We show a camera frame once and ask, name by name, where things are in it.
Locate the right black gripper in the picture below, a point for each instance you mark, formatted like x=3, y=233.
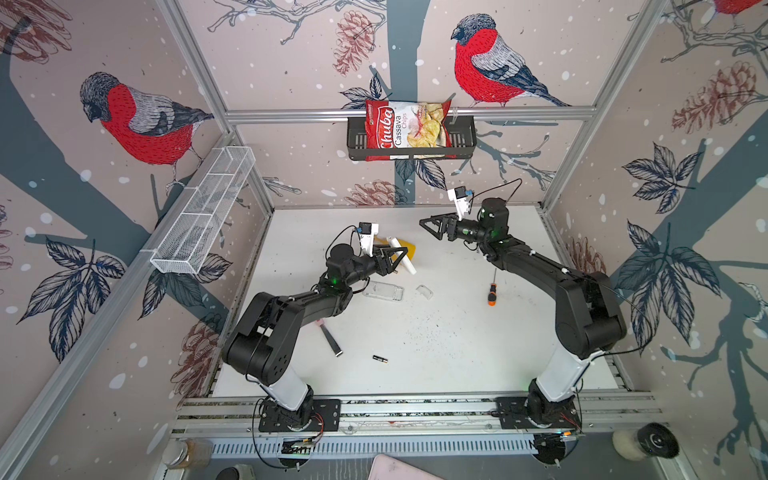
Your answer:
x=448, y=227

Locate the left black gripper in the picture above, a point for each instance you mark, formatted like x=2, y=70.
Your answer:
x=385, y=267

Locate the grey white remote control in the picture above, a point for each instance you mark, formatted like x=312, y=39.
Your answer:
x=384, y=291

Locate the white battery cover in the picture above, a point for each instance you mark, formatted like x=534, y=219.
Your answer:
x=424, y=291

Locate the orange black screwdriver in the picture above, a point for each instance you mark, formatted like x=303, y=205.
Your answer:
x=492, y=294

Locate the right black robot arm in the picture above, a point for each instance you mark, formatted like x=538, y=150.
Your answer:
x=588, y=321

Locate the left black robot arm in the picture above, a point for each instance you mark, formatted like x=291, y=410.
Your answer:
x=262, y=344

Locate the yellow plastic goblet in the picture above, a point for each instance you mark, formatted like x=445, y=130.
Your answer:
x=398, y=243

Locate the red cassava chips bag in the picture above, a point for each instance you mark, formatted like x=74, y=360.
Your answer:
x=406, y=125

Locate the pink flat object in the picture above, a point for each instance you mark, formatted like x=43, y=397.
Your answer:
x=388, y=468

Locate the glass jar amber content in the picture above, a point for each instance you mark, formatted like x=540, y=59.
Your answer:
x=187, y=453

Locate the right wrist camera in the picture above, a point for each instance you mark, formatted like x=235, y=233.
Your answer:
x=462, y=197

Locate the black wall basket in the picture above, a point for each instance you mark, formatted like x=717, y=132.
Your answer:
x=456, y=138

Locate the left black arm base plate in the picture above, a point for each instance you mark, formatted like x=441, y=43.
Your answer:
x=318, y=415

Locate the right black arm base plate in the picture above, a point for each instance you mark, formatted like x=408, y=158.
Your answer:
x=535, y=412

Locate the white wire mesh shelf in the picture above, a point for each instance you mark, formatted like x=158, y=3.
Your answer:
x=191, y=237

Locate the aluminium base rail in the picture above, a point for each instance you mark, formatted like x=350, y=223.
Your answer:
x=408, y=425

